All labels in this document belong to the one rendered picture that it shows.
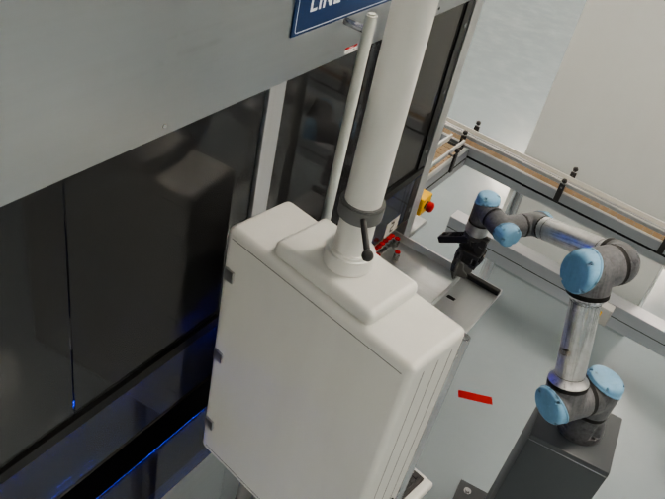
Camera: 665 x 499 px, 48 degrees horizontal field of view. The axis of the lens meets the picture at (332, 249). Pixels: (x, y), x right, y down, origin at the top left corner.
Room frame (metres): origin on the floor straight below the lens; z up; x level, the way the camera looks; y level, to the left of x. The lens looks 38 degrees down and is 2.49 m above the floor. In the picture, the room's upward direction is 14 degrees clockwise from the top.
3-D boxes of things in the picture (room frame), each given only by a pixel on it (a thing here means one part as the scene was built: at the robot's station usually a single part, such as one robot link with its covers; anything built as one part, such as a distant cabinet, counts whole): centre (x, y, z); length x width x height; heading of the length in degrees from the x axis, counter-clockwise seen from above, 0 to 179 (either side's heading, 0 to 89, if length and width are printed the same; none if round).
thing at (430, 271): (2.04, -0.26, 0.90); 0.34 x 0.26 x 0.04; 63
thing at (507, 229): (1.95, -0.51, 1.21); 0.11 x 0.11 x 0.08; 32
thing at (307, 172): (1.61, 0.08, 1.51); 0.47 x 0.01 x 0.59; 153
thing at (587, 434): (1.60, -0.87, 0.84); 0.15 x 0.15 x 0.10
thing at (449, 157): (2.64, -0.27, 0.92); 0.69 x 0.15 x 0.16; 153
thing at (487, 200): (2.02, -0.45, 1.21); 0.09 x 0.08 x 0.11; 32
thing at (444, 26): (2.01, -0.13, 1.51); 0.43 x 0.01 x 0.59; 153
